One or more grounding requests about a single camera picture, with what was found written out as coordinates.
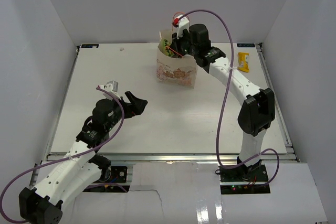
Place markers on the cream bear paper bag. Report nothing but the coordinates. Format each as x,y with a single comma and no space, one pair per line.
177,70

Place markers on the blue logo sticker left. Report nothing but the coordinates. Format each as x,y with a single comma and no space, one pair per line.
89,46

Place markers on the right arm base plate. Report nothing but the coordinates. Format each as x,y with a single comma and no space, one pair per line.
258,174

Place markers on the aluminium frame rail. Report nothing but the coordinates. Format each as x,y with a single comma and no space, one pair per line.
181,157

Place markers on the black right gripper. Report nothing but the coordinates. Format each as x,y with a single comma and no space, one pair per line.
176,43

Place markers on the yellow snack packet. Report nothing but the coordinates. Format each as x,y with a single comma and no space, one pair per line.
243,61

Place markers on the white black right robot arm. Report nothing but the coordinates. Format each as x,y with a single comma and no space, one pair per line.
257,105

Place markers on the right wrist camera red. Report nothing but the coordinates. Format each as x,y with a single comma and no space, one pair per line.
180,23

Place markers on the green triangular snack packet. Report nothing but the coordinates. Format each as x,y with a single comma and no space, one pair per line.
164,47

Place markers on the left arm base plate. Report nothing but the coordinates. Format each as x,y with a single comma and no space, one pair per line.
117,174

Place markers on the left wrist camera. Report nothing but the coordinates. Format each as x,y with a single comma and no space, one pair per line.
110,88

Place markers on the blue logo sticker right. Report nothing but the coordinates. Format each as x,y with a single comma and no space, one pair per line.
245,45

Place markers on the blue logo sticker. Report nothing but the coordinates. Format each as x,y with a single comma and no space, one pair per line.
89,46
245,45

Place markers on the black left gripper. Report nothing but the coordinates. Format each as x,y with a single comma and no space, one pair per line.
136,106

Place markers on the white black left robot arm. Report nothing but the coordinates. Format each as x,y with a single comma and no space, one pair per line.
82,165

